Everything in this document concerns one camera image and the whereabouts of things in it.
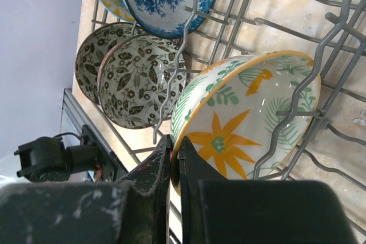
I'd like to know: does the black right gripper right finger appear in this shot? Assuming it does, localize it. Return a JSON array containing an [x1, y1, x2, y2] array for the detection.
[[178, 138, 356, 243]]

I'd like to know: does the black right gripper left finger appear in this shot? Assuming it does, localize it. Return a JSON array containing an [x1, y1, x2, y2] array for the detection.
[[1, 135, 172, 243]]

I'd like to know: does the orange flower green leaf bowl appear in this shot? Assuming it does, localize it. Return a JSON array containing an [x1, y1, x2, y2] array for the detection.
[[170, 50, 314, 191]]

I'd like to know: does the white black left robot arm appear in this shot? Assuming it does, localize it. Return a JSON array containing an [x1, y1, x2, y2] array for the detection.
[[14, 137, 100, 183]]

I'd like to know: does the dark leaf pattern bowl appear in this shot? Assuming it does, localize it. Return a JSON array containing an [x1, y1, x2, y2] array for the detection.
[[97, 34, 188, 129]]

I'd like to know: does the pink floral bowl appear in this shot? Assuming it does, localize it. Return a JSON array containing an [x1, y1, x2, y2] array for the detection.
[[75, 22, 145, 104]]

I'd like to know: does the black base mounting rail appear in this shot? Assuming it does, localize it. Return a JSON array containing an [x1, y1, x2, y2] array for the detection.
[[80, 125, 128, 182]]

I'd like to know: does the grey wire dish rack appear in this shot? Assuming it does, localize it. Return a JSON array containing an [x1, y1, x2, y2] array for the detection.
[[90, 0, 366, 244]]

